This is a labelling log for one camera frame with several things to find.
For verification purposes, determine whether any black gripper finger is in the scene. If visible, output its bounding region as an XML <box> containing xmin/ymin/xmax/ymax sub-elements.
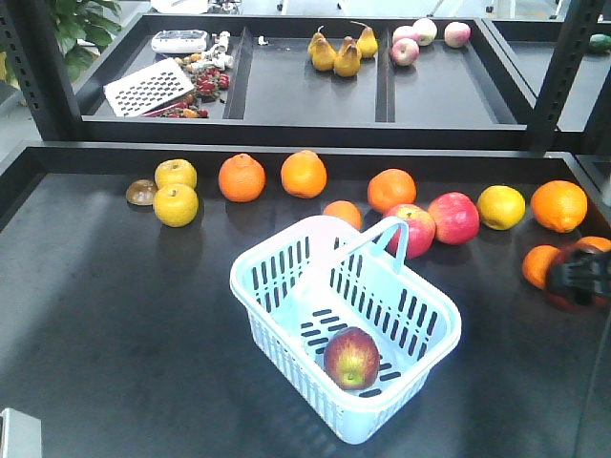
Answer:
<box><xmin>548</xmin><ymin>247</ymin><xmax>611</xmax><ymax>307</ymax></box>

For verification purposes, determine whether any light blue plastic basket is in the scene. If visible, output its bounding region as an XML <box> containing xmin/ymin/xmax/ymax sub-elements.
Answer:
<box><xmin>229</xmin><ymin>216</ymin><xmax>461</xmax><ymax>445</ymax></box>

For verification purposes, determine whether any orange behind apples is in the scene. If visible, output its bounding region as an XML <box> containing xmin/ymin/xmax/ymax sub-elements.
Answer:
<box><xmin>368</xmin><ymin>168</ymin><xmax>417</xmax><ymax>214</ymax></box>

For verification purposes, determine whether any small orange lower right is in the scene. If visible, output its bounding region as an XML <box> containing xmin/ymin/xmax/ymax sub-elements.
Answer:
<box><xmin>577</xmin><ymin>236</ymin><xmax>611</xmax><ymax>252</ymax></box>

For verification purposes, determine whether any small orange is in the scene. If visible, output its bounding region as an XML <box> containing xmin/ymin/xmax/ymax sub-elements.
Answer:
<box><xmin>577</xmin><ymin>236</ymin><xmax>611</xmax><ymax>252</ymax></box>
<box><xmin>521</xmin><ymin>244</ymin><xmax>560</xmax><ymax>289</ymax></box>
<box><xmin>323</xmin><ymin>200</ymin><xmax>363</xmax><ymax>231</ymax></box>

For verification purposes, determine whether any small orange lower left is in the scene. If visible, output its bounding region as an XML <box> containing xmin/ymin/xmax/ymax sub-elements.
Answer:
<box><xmin>521</xmin><ymin>244</ymin><xmax>560</xmax><ymax>289</ymax></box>

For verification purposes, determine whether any large orange right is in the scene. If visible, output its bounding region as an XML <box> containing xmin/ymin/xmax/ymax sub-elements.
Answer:
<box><xmin>530</xmin><ymin>180</ymin><xmax>588</xmax><ymax>233</ymax></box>

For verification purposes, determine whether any yellow orange fruit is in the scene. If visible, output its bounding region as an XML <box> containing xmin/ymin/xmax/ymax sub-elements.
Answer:
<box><xmin>476</xmin><ymin>185</ymin><xmax>526</xmax><ymax>230</ymax></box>

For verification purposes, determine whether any large red apple right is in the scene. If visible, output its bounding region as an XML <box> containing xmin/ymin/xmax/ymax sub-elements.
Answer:
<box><xmin>427</xmin><ymin>192</ymin><xmax>480</xmax><ymax>245</ymax></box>

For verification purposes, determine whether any large red apple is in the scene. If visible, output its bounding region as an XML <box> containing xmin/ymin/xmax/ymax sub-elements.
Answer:
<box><xmin>384</xmin><ymin>203</ymin><xmax>436</xmax><ymax>260</ymax></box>
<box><xmin>427</xmin><ymin>192</ymin><xmax>480</xmax><ymax>245</ymax></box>

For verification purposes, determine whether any large red apple left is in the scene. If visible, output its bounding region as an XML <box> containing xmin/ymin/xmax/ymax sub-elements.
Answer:
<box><xmin>384</xmin><ymin>203</ymin><xmax>436</xmax><ymax>260</ymax></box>

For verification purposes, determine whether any small orange middle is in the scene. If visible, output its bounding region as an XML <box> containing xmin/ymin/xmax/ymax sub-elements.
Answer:
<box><xmin>323</xmin><ymin>200</ymin><xmax>363</xmax><ymax>231</ymax></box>

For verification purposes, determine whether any brown pear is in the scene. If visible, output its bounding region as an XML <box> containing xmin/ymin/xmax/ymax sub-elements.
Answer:
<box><xmin>333</xmin><ymin>36</ymin><xmax>362</xmax><ymax>77</ymax></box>

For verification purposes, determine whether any orange far left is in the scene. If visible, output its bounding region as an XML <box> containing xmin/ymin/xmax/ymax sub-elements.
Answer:
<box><xmin>218</xmin><ymin>153</ymin><xmax>266</xmax><ymax>203</ymax></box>

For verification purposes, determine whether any yellow apple front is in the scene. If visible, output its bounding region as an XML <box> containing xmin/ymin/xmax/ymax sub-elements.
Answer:
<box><xmin>153</xmin><ymin>183</ymin><xmax>200</xmax><ymax>228</ymax></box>

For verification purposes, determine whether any yellow apple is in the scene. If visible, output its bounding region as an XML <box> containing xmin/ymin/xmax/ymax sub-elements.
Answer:
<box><xmin>153</xmin><ymin>183</ymin><xmax>200</xmax><ymax>228</ymax></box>
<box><xmin>155</xmin><ymin>158</ymin><xmax>198</xmax><ymax>189</ymax></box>

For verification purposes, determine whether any yellow apple back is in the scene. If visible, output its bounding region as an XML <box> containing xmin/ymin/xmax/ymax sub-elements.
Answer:
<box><xmin>155</xmin><ymin>158</ymin><xmax>198</xmax><ymax>189</ymax></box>

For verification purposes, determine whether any brown mushroom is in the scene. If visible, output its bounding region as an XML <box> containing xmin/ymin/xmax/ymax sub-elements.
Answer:
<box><xmin>125</xmin><ymin>178</ymin><xmax>158</xmax><ymax>206</ymax></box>

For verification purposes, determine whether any black upper fruit tray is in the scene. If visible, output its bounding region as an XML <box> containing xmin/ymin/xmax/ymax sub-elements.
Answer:
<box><xmin>75</xmin><ymin>13</ymin><xmax>534</xmax><ymax>150</ymax></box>

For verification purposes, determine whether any white perforated tray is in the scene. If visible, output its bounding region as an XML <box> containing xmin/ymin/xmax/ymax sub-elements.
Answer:
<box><xmin>103</xmin><ymin>58</ymin><xmax>194</xmax><ymax>117</ymax></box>

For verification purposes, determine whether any black wood fruit display table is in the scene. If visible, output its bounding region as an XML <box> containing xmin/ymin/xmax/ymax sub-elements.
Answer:
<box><xmin>1</xmin><ymin>144</ymin><xmax>610</xmax><ymax>457</ymax></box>

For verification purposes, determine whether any white electronic scale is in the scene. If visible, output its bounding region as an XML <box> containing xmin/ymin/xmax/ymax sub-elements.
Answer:
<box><xmin>151</xmin><ymin>30</ymin><xmax>208</xmax><ymax>54</ymax></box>

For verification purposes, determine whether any potted green plant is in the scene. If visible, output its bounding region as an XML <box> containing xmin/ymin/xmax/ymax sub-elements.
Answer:
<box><xmin>45</xmin><ymin>0</ymin><xmax>121</xmax><ymax>82</ymax></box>

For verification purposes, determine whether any black shelf upright post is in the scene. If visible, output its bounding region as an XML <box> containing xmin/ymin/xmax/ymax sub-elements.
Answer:
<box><xmin>525</xmin><ymin>0</ymin><xmax>604</xmax><ymax>153</ymax></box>

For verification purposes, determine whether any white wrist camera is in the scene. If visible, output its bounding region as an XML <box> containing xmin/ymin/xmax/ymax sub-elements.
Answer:
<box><xmin>1</xmin><ymin>407</ymin><xmax>42</xmax><ymax>458</ymax></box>

